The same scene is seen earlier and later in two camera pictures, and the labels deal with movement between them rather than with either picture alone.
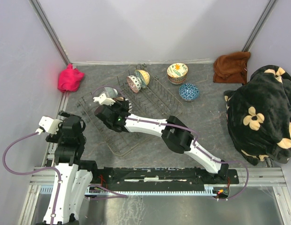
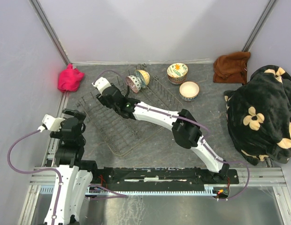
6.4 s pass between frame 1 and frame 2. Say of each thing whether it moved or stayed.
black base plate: stayed
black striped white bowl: moved
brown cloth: stayed
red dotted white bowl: stayed
